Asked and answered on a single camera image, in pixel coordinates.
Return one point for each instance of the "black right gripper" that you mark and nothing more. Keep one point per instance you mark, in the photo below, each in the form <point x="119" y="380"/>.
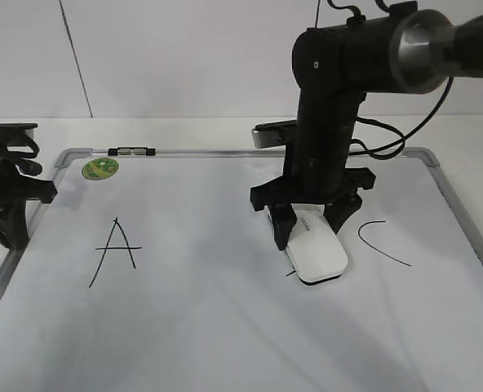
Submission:
<point x="315" y="182"/>

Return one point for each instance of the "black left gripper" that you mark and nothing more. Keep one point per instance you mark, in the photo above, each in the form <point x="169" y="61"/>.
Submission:
<point x="19" y="183"/>

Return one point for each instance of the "white whiteboard eraser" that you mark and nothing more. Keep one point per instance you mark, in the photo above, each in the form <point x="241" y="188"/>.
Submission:
<point x="313" y="250"/>

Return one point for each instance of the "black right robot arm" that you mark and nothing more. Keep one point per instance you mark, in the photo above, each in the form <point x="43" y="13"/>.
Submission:
<point x="408" y="51"/>

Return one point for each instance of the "round green sticker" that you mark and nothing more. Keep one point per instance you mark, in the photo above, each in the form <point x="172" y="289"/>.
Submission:
<point x="100" y="169"/>

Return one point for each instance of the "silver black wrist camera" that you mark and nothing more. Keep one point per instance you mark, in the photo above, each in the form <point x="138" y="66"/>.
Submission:
<point x="273" y="134"/>

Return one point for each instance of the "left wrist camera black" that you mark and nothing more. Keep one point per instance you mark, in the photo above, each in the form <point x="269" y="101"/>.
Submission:
<point x="17" y="134"/>

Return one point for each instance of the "white whiteboard with grey frame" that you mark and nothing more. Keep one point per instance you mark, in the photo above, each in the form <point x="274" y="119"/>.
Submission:
<point x="164" y="278"/>

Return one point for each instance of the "black and silver frame clip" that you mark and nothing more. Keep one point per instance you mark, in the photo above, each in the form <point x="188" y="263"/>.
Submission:
<point x="131" y="151"/>

